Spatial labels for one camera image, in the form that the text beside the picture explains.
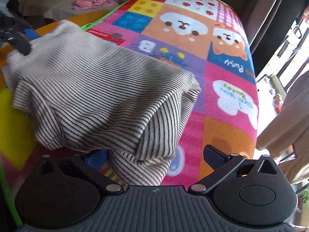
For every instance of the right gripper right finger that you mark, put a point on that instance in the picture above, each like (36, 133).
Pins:
(222, 164)

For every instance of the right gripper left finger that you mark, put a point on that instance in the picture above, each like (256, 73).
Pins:
(88, 166)

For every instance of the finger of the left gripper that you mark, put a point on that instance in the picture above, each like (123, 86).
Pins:
(12, 31)

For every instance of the black white striped garment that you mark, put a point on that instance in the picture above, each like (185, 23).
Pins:
(86, 94)

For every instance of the pink crumpled garment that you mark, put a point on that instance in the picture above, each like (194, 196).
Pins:
(92, 4)

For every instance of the colourful cartoon puppy mat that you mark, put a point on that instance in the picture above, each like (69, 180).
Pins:
(204, 37)

